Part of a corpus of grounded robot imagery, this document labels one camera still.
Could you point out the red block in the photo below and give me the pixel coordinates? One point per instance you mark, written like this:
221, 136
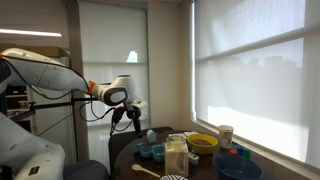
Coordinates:
232, 152

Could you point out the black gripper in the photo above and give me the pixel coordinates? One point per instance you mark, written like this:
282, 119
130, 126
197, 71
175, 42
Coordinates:
135, 111

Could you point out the white paper sheet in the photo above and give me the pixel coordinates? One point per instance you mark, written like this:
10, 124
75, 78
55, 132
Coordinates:
180, 135

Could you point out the large white roller blind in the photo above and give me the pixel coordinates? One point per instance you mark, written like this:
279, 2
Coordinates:
253, 83

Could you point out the black chair back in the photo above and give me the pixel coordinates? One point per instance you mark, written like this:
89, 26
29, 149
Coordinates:
118, 150

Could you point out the blue patterned paper plate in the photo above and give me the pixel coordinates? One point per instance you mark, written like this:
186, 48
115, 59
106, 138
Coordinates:
173, 178

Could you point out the narrow white roller blind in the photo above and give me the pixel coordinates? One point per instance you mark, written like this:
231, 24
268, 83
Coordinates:
113, 40

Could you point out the grey padded seat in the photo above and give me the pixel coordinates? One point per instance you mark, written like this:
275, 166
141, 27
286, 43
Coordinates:
85, 171

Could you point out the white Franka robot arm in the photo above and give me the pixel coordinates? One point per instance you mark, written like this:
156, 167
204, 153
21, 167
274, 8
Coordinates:
40, 71

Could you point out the blue block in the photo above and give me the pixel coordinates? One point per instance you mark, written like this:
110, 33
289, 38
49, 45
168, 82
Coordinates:
240, 151

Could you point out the white green scrub brush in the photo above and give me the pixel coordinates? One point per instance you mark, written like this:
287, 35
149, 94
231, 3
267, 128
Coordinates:
193, 158

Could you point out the storage shelf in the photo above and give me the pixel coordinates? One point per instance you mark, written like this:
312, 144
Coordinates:
16, 100

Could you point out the ceiling strip light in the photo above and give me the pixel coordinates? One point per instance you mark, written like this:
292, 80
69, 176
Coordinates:
30, 32

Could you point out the white plastic spoon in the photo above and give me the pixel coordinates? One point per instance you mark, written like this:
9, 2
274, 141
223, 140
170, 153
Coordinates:
137, 167

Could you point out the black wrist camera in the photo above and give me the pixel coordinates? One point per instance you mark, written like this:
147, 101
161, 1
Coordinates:
117, 116

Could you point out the yellow bowl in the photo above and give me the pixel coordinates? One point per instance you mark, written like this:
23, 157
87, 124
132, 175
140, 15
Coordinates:
203, 150

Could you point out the dark blue bowl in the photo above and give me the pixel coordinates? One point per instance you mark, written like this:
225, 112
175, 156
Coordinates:
236, 170

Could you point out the glass jar of rice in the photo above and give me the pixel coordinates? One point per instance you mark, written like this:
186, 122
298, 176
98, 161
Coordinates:
176, 160

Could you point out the black stand bar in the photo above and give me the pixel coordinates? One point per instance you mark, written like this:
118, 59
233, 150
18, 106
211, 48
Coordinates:
50, 105

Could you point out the large teal measuring cup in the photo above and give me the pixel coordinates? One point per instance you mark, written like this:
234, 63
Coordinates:
158, 156

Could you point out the green block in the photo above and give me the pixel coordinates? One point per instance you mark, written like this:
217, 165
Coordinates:
246, 153

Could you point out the white printed paper cup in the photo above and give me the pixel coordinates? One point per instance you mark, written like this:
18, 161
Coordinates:
226, 136

